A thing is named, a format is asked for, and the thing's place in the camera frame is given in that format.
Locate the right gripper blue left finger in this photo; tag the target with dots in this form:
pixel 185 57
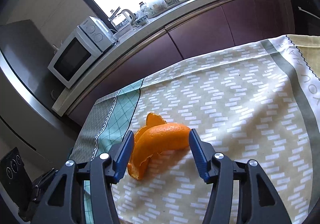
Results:
pixel 120 154

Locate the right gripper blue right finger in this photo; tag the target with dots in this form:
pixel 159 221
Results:
pixel 202 153

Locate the orange peel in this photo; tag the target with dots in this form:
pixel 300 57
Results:
pixel 154 138

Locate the patterned tablecloth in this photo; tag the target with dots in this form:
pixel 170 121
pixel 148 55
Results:
pixel 255 101

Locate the grey refrigerator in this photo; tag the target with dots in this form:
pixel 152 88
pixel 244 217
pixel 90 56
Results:
pixel 28 92

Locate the white microwave oven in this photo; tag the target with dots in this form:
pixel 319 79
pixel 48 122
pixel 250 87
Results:
pixel 87 42

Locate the electric kettle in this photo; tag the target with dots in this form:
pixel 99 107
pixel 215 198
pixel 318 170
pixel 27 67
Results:
pixel 122 21

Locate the blue white bowl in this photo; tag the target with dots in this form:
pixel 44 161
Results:
pixel 142 21

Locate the purple base cabinets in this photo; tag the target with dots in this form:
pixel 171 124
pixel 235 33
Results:
pixel 233 23

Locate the built-in black oven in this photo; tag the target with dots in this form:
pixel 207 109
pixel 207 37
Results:
pixel 306 17

